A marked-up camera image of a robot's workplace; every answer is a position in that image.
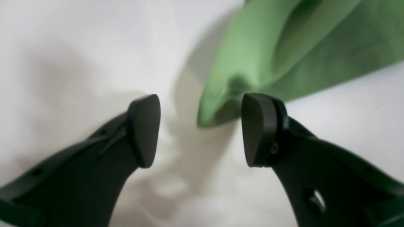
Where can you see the green T-shirt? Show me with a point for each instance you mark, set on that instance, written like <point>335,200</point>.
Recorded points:
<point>293,48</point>

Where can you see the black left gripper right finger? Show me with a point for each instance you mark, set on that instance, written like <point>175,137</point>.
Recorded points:
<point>327,186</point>

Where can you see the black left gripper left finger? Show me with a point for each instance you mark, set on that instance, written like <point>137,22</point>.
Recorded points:
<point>79,186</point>

